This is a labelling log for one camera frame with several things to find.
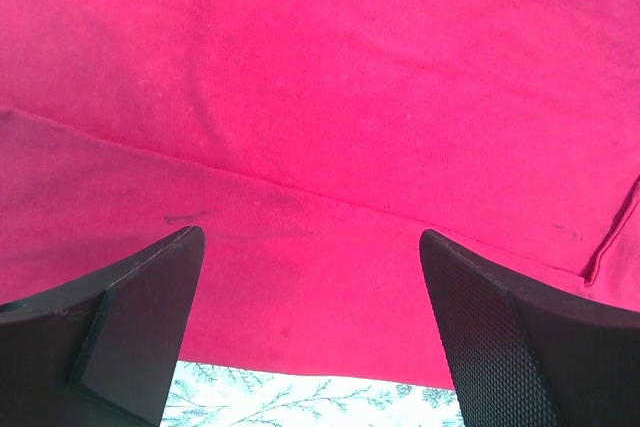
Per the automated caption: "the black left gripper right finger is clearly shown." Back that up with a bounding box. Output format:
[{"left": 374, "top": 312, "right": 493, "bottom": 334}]
[{"left": 419, "top": 230, "right": 639, "bottom": 427}]

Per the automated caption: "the crimson red t shirt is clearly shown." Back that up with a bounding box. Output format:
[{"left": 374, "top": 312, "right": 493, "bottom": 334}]
[{"left": 1, "top": 0, "right": 639, "bottom": 387}]

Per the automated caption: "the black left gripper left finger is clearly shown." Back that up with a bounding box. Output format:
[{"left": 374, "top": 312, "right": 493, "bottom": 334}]
[{"left": 1, "top": 226, "right": 205, "bottom": 427}]

